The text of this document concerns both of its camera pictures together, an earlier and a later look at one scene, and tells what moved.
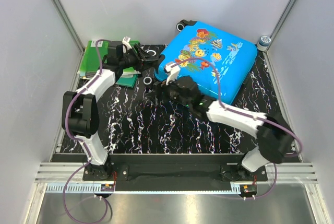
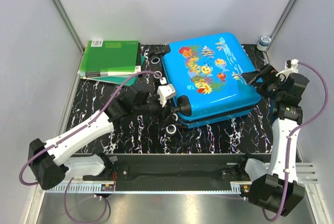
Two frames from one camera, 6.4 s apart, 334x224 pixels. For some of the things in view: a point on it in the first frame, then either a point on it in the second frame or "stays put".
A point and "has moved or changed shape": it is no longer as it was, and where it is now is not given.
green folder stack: [90, 60] stays put
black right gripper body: [170, 92] → [271, 86]
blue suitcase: [220, 63] has moved or changed shape
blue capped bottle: [264, 43] stays put
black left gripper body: [133, 59] → [153, 107]
